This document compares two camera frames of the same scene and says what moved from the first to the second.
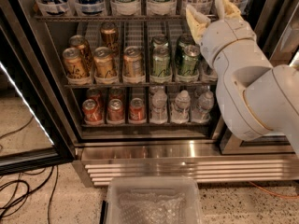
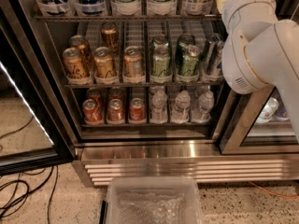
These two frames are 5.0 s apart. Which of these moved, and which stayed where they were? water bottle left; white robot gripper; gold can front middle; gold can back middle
Moved: white robot gripper
Stayed: gold can back middle; gold can front middle; water bottle left
